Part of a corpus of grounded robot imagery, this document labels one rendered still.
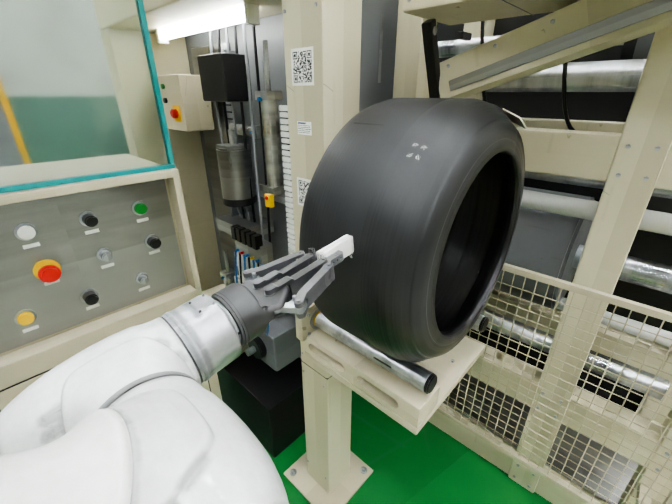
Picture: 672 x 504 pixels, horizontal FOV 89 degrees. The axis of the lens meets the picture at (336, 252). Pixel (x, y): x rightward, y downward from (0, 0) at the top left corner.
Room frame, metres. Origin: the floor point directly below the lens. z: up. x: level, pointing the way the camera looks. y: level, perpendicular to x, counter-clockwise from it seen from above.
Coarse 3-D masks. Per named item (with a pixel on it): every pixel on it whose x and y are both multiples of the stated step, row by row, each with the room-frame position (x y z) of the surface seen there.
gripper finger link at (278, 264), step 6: (300, 252) 0.48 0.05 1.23; (282, 258) 0.47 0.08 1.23; (288, 258) 0.47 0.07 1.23; (294, 258) 0.47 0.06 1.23; (270, 264) 0.45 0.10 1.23; (276, 264) 0.45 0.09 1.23; (282, 264) 0.46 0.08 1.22; (288, 264) 0.46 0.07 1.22; (246, 270) 0.44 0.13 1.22; (252, 270) 0.44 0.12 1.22; (258, 270) 0.44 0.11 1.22; (264, 270) 0.44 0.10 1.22; (270, 270) 0.45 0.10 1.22; (246, 276) 0.43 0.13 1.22
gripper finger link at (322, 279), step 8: (328, 264) 0.44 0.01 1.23; (320, 272) 0.42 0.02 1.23; (328, 272) 0.42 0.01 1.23; (312, 280) 0.40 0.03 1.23; (320, 280) 0.41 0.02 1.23; (328, 280) 0.42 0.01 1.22; (304, 288) 0.39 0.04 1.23; (312, 288) 0.39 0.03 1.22; (320, 288) 0.41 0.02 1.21; (296, 296) 0.37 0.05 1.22; (304, 296) 0.37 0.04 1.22; (312, 296) 0.39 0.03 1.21; (296, 304) 0.36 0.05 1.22; (304, 312) 0.36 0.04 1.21
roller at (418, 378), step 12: (324, 324) 0.73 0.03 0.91; (336, 336) 0.70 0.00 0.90; (348, 336) 0.68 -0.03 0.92; (360, 348) 0.64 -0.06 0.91; (372, 348) 0.63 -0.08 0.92; (372, 360) 0.62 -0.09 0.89; (384, 360) 0.60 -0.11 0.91; (396, 360) 0.59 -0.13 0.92; (396, 372) 0.57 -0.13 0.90; (408, 372) 0.56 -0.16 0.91; (420, 372) 0.55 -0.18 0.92; (432, 372) 0.56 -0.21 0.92; (420, 384) 0.53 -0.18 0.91; (432, 384) 0.54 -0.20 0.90
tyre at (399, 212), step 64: (384, 128) 0.63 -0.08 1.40; (448, 128) 0.57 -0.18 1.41; (512, 128) 0.68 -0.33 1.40; (320, 192) 0.60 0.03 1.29; (384, 192) 0.52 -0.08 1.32; (448, 192) 0.51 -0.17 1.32; (512, 192) 0.78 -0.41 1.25; (384, 256) 0.48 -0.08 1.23; (448, 256) 0.91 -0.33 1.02; (384, 320) 0.48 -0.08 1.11; (448, 320) 0.74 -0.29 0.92
